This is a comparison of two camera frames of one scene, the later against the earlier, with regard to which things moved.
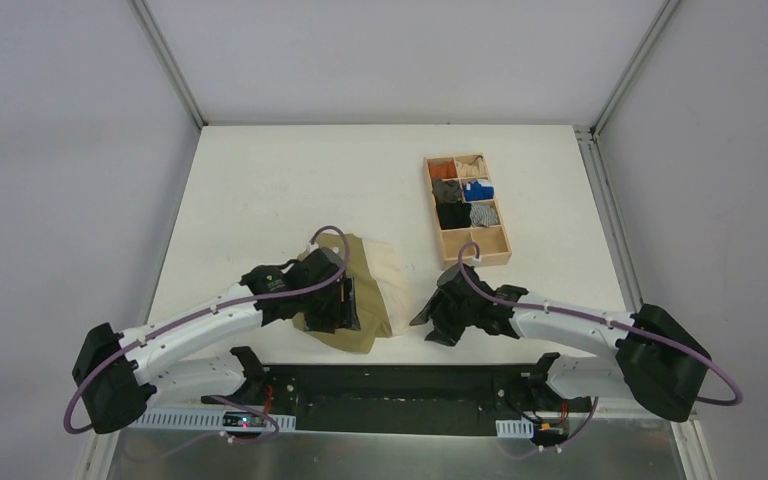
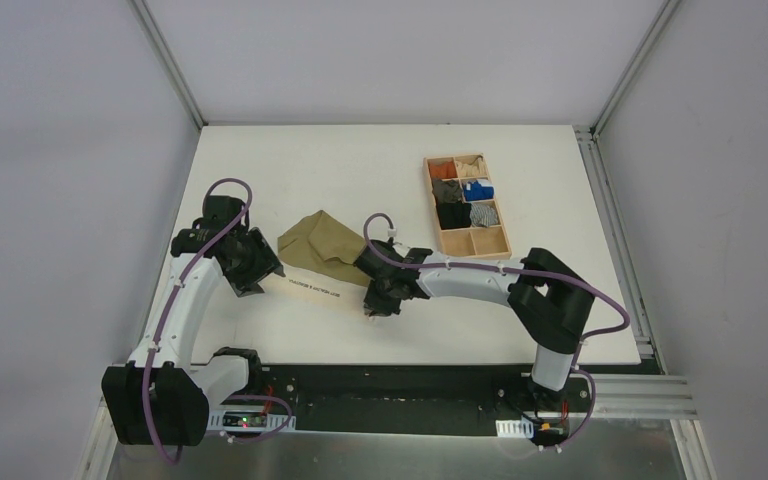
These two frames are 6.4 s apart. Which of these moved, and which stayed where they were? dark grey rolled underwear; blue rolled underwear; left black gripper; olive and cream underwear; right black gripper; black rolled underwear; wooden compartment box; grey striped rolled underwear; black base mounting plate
Moved: left black gripper; right black gripper; olive and cream underwear
Stayed: black rolled underwear; blue rolled underwear; wooden compartment box; black base mounting plate; dark grey rolled underwear; grey striped rolled underwear
